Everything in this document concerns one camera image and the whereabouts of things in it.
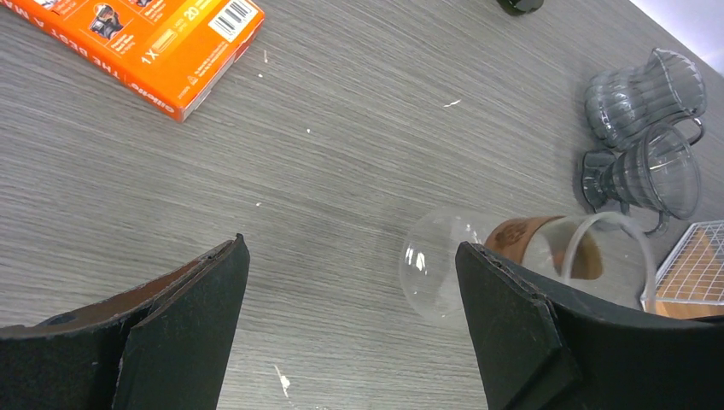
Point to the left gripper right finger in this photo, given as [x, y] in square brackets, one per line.
[541, 344]

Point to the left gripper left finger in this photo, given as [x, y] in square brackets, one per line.
[162, 345]

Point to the glass carafe with leather collar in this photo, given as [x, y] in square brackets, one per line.
[606, 255]

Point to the grey glass dripper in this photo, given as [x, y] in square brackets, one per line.
[660, 172]

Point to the dark green glass dripper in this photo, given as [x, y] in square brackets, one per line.
[520, 7]

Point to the grey glass pitcher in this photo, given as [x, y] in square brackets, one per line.
[622, 105]

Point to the orange razor box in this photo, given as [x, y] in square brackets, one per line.
[171, 53]

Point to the white wire wooden shelf rack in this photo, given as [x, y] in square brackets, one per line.
[689, 283]

